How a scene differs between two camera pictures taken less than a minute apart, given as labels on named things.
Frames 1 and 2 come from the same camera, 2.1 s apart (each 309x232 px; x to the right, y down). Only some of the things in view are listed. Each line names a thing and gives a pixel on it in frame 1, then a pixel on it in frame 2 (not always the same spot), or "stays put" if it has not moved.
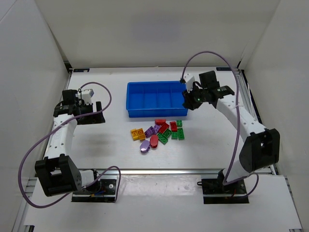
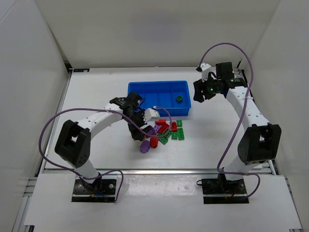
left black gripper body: x=91 y=116 to x=134 y=128
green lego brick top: x=179 y=123 stays put
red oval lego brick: x=154 y=141 stays put
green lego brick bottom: x=162 y=139 stays put
